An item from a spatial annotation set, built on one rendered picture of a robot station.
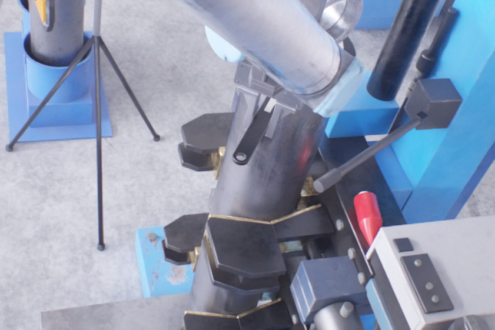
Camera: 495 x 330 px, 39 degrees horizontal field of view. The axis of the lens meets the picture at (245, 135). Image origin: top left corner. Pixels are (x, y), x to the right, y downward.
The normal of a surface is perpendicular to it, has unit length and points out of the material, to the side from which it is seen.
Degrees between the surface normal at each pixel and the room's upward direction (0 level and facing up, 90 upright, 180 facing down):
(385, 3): 90
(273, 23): 94
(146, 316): 0
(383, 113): 90
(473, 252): 0
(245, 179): 90
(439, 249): 0
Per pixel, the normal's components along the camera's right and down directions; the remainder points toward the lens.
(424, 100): -0.95, 0.06
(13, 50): 0.18, -0.68
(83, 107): 0.25, 0.73
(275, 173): 0.03, 0.73
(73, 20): 0.72, 0.59
